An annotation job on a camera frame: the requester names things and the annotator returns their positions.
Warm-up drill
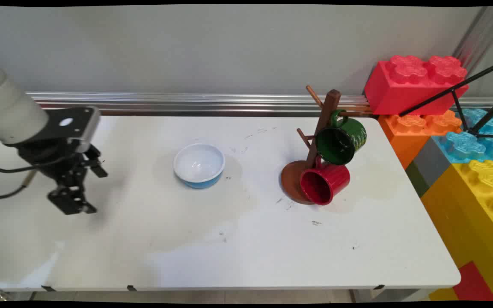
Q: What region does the big blue toy block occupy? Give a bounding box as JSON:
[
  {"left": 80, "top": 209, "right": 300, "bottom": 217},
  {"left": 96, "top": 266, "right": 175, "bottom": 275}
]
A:
[{"left": 433, "top": 107, "right": 493, "bottom": 164}]

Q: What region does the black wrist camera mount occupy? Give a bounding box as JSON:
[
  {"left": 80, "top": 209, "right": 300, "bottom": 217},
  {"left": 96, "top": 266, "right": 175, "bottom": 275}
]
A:
[{"left": 37, "top": 106, "right": 101, "bottom": 154}]

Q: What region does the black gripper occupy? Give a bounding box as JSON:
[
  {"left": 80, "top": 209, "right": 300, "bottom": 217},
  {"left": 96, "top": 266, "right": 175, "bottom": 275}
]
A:
[{"left": 5, "top": 140, "right": 109, "bottom": 216}]

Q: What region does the small red toy block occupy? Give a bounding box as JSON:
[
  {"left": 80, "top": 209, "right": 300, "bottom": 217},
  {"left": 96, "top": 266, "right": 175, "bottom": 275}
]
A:
[{"left": 452, "top": 261, "right": 493, "bottom": 302}]

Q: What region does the big red toy block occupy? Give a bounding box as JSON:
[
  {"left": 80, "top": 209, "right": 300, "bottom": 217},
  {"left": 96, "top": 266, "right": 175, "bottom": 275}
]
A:
[{"left": 363, "top": 54, "right": 470, "bottom": 116}]

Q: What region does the big yellow toy block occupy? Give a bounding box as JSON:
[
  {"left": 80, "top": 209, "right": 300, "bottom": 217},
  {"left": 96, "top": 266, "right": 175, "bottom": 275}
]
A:
[{"left": 420, "top": 159, "right": 493, "bottom": 302}]

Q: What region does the green mug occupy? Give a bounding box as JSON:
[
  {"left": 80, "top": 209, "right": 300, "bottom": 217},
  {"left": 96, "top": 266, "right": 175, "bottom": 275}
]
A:
[{"left": 315, "top": 110, "right": 368, "bottom": 166}]

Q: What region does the brown wooden mug tree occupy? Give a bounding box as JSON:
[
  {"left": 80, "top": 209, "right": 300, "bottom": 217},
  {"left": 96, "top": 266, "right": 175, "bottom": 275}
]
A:
[{"left": 280, "top": 85, "right": 373, "bottom": 205}]

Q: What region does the blue and white bowl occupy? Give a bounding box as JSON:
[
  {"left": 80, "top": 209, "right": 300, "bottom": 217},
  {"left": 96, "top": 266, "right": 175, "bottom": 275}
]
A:
[{"left": 173, "top": 142, "right": 226, "bottom": 189}]

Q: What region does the aluminium rail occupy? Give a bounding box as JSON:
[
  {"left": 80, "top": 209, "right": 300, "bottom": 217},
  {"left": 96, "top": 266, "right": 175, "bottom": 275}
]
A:
[{"left": 26, "top": 91, "right": 493, "bottom": 117}]

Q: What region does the red mug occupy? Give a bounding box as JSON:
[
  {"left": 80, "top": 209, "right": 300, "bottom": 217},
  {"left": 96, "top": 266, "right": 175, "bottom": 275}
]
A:
[{"left": 300, "top": 156, "right": 351, "bottom": 206}]

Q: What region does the aluminium upright post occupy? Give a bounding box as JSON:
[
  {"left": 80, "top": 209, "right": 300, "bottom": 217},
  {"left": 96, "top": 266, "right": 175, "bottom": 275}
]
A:
[{"left": 452, "top": 6, "right": 493, "bottom": 71}]

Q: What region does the black cable with metal connector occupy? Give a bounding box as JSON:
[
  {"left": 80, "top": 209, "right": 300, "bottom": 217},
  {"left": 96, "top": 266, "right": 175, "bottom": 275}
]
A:
[{"left": 0, "top": 170, "right": 38, "bottom": 200}]

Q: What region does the dark green toy block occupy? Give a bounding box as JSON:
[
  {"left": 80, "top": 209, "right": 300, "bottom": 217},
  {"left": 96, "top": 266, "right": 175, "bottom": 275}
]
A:
[{"left": 405, "top": 160, "right": 430, "bottom": 198}]

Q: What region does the big grey toy block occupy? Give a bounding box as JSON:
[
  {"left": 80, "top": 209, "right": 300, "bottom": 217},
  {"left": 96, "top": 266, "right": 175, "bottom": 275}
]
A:
[{"left": 413, "top": 136, "right": 452, "bottom": 189}]

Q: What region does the big orange toy block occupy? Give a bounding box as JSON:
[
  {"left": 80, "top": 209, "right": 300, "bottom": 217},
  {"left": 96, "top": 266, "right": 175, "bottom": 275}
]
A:
[{"left": 378, "top": 110, "right": 463, "bottom": 169}]

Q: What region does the black tripod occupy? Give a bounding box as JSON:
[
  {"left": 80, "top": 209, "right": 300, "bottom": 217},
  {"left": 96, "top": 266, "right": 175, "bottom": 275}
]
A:
[{"left": 398, "top": 58, "right": 493, "bottom": 139}]

